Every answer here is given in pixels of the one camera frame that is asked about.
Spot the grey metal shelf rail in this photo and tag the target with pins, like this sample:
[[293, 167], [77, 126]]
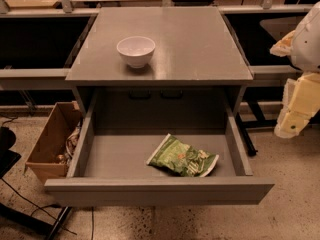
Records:
[[33, 79]]

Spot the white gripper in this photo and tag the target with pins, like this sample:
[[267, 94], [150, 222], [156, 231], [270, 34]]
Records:
[[308, 45]]

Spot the grey counter cabinet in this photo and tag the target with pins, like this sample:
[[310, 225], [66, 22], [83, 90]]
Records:
[[193, 47]]

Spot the black stand base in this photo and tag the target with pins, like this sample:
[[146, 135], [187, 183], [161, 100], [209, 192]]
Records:
[[50, 231]]

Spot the green jalapeno chip bag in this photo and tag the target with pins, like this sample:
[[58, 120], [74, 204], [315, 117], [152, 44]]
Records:
[[182, 159]]

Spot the brown cardboard box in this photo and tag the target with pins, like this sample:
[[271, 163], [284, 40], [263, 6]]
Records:
[[47, 158]]

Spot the grey open top drawer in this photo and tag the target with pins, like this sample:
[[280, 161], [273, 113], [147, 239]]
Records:
[[123, 128]]

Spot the white ceramic bowl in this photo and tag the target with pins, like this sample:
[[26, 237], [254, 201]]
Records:
[[136, 51]]

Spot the crumpled wrappers in box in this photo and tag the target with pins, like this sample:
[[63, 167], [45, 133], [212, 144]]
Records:
[[70, 146]]

